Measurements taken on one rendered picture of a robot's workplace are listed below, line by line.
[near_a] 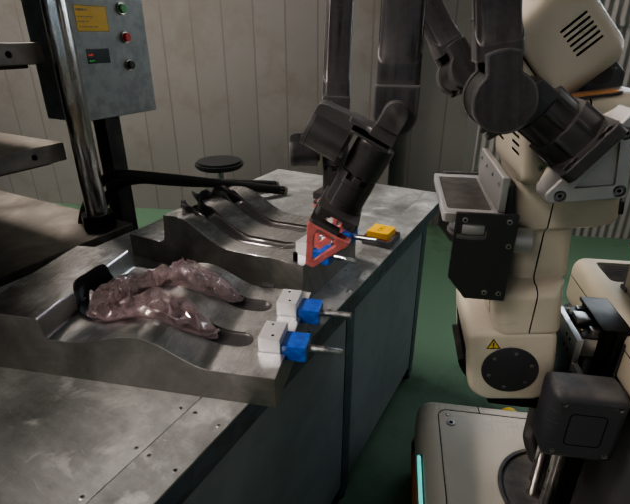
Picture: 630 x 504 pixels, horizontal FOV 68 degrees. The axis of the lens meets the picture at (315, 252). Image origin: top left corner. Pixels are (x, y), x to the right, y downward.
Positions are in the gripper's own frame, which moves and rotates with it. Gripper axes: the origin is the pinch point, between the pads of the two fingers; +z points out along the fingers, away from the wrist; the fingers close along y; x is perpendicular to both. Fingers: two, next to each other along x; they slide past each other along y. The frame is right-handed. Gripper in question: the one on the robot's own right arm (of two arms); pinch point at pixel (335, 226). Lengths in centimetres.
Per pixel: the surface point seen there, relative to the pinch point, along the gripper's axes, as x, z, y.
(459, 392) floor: 22, 91, -67
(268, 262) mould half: -7.1, 3.0, 17.6
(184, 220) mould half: -29.3, -2.8, 17.4
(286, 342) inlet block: 10.2, 4.4, 38.8
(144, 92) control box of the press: -85, -25, -28
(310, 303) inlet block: 7.8, 4.3, 26.6
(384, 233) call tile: 5.4, 7.4, -18.0
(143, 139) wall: -248, 27, -170
